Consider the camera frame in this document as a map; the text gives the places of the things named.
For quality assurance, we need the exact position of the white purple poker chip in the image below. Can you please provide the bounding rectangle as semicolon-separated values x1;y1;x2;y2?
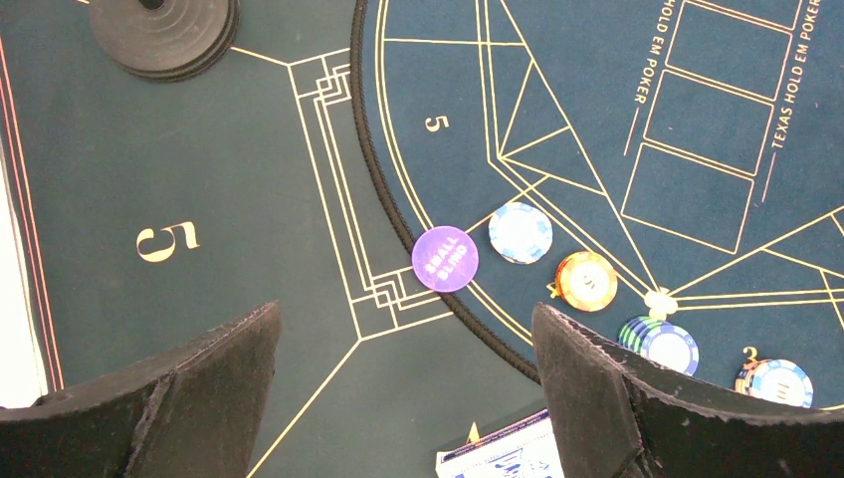
489;202;553;265

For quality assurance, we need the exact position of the blue small blind button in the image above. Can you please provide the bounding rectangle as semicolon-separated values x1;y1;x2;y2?
411;225;480;293

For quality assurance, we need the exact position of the round blue poker mat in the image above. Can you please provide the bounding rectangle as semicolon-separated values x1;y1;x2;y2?
351;1;843;409

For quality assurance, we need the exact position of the blue playing card deck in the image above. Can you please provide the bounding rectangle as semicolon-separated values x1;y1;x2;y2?
435;409;564;478

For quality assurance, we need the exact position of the orange poker chip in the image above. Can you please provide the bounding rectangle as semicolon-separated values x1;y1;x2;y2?
555;251;618;312

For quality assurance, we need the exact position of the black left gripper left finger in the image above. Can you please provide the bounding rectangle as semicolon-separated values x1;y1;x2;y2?
1;303;282;477

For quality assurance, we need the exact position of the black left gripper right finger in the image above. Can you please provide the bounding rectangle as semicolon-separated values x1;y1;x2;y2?
531;304;843;477

